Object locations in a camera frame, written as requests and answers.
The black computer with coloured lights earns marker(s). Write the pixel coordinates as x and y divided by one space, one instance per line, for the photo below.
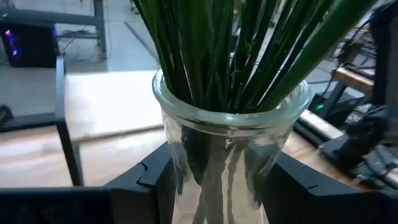
29 45

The smooth clear glass vase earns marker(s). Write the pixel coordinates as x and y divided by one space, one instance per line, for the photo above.
230 124

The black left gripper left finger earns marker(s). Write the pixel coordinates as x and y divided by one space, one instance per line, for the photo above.
146 193

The wooden shelf with black legs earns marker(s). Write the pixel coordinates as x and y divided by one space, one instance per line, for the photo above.
105 99

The blue artificial flower bunch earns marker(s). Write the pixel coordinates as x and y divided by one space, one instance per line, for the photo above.
192 46

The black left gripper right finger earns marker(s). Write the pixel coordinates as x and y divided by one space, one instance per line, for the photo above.
298 199

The background wooden table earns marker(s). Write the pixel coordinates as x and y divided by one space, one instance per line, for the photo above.
354 79

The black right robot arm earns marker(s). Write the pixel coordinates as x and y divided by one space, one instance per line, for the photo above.
373 130

